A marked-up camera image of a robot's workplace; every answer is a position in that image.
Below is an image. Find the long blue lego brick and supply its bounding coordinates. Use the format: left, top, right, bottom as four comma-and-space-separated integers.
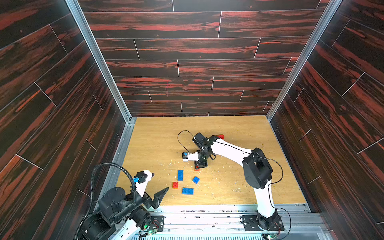
182, 188, 194, 195
177, 170, 184, 182

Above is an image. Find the small blue lego brick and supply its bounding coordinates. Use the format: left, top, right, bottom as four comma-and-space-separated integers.
193, 177, 200, 184

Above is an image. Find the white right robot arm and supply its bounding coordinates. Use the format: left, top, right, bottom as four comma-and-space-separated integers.
183, 134, 278, 222

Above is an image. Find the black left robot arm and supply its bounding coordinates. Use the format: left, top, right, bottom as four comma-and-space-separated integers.
74, 169, 169, 240

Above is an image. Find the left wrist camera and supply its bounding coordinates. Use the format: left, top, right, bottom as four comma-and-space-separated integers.
133, 170, 150, 184

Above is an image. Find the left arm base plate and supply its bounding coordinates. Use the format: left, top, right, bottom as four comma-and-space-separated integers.
148, 216, 165, 234

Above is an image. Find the black right camera cable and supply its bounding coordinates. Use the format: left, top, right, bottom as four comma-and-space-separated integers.
176, 129, 196, 154

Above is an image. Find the aluminium corner post left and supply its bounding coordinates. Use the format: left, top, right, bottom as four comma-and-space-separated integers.
64, 0, 133, 122

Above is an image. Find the aluminium corner post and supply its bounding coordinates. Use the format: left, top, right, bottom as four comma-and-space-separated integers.
64, 0, 133, 122
267, 0, 342, 122

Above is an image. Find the black corrugated left hose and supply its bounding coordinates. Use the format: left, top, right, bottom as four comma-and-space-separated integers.
72, 162, 137, 240

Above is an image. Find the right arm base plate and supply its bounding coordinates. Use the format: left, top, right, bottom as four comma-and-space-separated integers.
240, 215, 285, 232

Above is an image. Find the aluminium front rail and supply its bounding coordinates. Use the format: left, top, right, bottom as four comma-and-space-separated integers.
128, 204, 333, 240

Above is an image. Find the aluminium corner post right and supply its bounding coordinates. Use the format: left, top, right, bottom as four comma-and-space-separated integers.
267, 0, 342, 122

